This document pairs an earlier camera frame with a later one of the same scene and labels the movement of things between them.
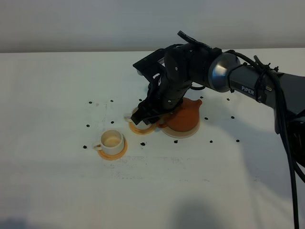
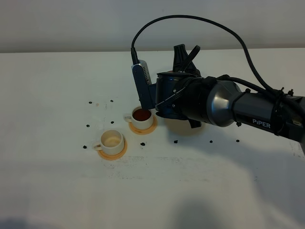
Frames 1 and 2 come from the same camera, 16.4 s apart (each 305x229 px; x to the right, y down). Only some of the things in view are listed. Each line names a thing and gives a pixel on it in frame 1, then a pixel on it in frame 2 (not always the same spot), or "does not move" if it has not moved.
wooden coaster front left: x=109 y=157 does not move
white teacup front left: x=112 y=142 does not move
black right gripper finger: x=146 y=109 to x=194 y=123
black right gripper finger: x=155 y=119 to x=180 y=55
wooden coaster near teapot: x=142 y=131 does not move
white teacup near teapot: x=141 y=125 does not move
